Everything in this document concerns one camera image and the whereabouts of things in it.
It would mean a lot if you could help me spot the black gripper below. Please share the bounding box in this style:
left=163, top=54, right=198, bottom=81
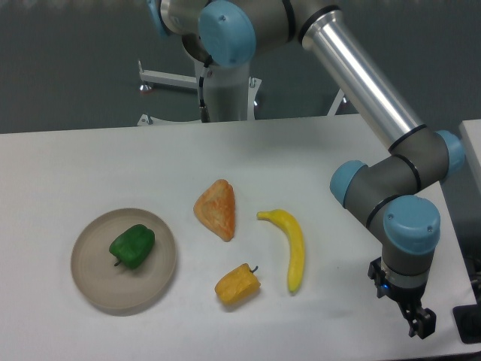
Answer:
left=368, top=257, right=437, bottom=338

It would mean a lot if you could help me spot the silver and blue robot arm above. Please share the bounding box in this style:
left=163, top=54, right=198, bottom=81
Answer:
left=147, top=1, right=464, bottom=338

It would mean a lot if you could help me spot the yellow-orange bell pepper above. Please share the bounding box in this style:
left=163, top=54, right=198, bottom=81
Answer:
left=214, top=263, right=261, bottom=305

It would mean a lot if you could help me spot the green bell pepper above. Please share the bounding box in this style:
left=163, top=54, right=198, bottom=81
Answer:
left=109, top=224, right=155, bottom=270

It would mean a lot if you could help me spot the beige round plate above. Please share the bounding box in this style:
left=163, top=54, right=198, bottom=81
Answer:
left=71, top=208, right=177, bottom=315

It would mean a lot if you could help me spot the black device at right edge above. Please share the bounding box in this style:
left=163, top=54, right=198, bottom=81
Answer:
left=452, top=305, right=480, bottom=344

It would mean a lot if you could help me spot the yellow banana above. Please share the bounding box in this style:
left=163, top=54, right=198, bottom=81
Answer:
left=256, top=209, right=306, bottom=294

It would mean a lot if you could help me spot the orange triangular toast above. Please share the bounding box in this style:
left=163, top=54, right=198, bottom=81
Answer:
left=193, top=179, right=236, bottom=241

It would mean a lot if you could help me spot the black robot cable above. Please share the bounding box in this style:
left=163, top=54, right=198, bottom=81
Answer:
left=198, top=55, right=213, bottom=123

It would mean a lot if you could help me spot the white robot stand frame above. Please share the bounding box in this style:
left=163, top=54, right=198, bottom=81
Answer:
left=138, top=60, right=357, bottom=123

